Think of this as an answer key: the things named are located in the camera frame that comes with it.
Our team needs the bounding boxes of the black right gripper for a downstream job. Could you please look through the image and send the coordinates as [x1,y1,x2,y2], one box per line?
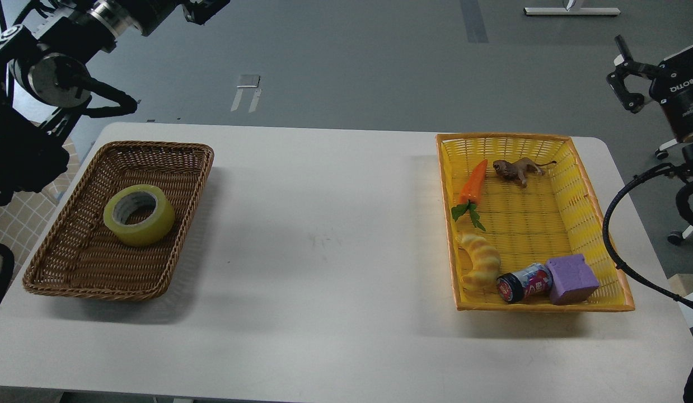
[606,35,693,143]

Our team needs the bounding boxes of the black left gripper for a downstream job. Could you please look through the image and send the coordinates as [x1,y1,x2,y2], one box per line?
[120,0,231,36]

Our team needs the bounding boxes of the yellow tape roll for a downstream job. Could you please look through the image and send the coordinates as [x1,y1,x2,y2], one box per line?
[103,184,176,247]

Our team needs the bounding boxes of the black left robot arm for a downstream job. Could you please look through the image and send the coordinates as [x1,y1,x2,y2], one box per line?
[0,1,234,304]

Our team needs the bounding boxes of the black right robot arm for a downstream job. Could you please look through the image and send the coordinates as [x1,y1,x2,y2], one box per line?
[602,35,693,310]

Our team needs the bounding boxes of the white metal stand base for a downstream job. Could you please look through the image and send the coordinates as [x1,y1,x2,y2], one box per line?
[523,1,621,16]

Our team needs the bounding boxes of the brown toy lion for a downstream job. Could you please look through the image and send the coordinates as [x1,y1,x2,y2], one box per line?
[492,157,557,188]

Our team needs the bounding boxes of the yellow plastic basket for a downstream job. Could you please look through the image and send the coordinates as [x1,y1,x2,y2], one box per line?
[436,132,635,313]

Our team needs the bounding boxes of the orange toy carrot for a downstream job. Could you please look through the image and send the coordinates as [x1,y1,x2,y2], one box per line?
[451,159,488,232]

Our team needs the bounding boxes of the purple foam block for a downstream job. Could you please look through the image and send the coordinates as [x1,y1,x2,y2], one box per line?
[545,254,600,306]

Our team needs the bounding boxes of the small dark can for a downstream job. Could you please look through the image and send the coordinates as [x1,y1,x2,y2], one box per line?
[497,263,553,304]

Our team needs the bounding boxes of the yellow toy croissant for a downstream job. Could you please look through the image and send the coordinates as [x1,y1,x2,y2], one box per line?
[457,232,501,292]

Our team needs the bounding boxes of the brown wicker basket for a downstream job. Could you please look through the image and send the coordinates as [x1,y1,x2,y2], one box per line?
[22,140,214,301]

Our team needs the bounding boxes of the beige checkered cloth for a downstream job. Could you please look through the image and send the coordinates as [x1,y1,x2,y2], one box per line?
[0,137,81,280]

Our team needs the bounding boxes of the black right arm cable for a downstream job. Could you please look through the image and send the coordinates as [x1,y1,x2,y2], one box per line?
[602,163,693,316]

